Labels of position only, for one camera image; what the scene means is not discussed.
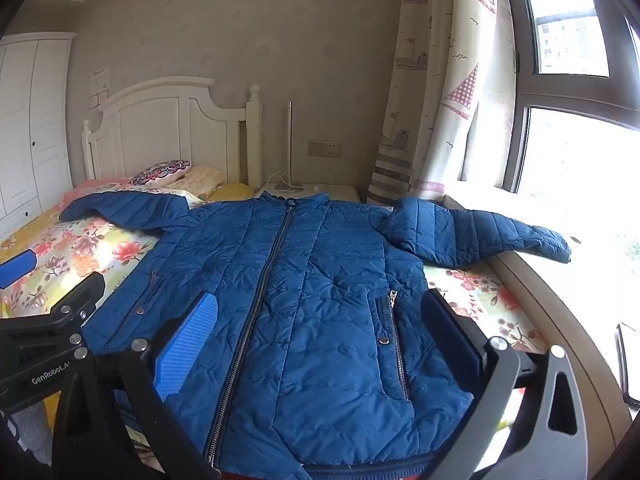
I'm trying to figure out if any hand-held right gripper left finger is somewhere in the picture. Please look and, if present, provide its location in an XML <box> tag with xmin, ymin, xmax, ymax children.
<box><xmin>52</xmin><ymin>291</ymin><xmax>221</xmax><ymax>480</ymax></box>

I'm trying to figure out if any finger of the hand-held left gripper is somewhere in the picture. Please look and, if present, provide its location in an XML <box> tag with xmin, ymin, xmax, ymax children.
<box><xmin>45</xmin><ymin>272</ymin><xmax>107</xmax><ymax>321</ymax></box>
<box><xmin>0</xmin><ymin>252</ymin><xmax>37</xmax><ymax>292</ymax></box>

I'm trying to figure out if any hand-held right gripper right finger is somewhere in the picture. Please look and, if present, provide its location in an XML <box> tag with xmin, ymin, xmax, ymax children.
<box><xmin>422</xmin><ymin>290</ymin><xmax>588</xmax><ymax>480</ymax></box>

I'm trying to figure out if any blue puffer jacket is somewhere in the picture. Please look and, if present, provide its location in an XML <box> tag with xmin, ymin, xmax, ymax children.
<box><xmin>59</xmin><ymin>191</ymin><xmax>572</xmax><ymax>480</ymax></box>

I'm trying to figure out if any floral quilt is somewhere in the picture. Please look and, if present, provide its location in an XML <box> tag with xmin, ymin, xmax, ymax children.
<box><xmin>0</xmin><ymin>182</ymin><xmax>551</xmax><ymax>441</ymax></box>

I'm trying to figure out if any beige window ledge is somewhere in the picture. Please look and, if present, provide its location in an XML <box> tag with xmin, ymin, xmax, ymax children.
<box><xmin>442</xmin><ymin>192</ymin><xmax>640</xmax><ymax>443</ymax></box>

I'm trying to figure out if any pink cloth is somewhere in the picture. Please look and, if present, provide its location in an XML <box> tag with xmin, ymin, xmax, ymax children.
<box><xmin>60</xmin><ymin>177</ymin><xmax>132</xmax><ymax>207</ymax></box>

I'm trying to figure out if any white wardrobe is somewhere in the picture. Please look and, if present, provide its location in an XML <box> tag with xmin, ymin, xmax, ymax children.
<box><xmin>0</xmin><ymin>32</ymin><xmax>77</xmax><ymax>241</ymax></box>

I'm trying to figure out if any mandala patterned pillow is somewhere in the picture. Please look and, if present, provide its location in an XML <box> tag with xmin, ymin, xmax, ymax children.
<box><xmin>129</xmin><ymin>160</ymin><xmax>192</xmax><ymax>186</ymax></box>

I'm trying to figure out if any yellow bed sheet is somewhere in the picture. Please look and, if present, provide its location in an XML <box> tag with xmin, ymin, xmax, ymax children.
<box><xmin>0</xmin><ymin>182</ymin><xmax>256</xmax><ymax>256</ymax></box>

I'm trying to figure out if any cream fluffy pillow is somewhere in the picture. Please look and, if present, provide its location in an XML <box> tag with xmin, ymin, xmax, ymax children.
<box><xmin>167</xmin><ymin>165</ymin><xmax>226</xmax><ymax>202</ymax></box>

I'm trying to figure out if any white wooden headboard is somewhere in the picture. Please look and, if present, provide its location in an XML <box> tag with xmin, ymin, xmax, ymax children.
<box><xmin>81</xmin><ymin>76</ymin><xmax>263</xmax><ymax>192</ymax></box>

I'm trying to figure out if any white nightstand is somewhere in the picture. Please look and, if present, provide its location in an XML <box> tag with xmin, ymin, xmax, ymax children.
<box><xmin>254</xmin><ymin>182</ymin><xmax>362</xmax><ymax>206</ymax></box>

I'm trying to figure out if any dark flat device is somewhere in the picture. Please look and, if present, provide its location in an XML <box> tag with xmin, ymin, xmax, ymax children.
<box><xmin>616</xmin><ymin>322</ymin><xmax>640</xmax><ymax>409</ymax></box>

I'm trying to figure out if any printed beige curtain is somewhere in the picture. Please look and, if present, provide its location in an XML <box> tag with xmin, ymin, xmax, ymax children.
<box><xmin>366</xmin><ymin>0</ymin><xmax>517</xmax><ymax>207</ymax></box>

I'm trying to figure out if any white cable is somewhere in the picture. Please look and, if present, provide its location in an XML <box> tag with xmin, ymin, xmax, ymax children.
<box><xmin>264</xmin><ymin>170</ymin><xmax>302</xmax><ymax>194</ymax></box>

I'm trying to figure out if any paper sheet on wall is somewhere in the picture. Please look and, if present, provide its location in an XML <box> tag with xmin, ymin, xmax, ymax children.
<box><xmin>90</xmin><ymin>64</ymin><xmax>112</xmax><ymax>110</ymax></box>

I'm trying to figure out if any dark window frame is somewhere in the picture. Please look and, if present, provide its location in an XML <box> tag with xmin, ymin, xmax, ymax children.
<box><xmin>500</xmin><ymin>0</ymin><xmax>640</xmax><ymax>196</ymax></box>

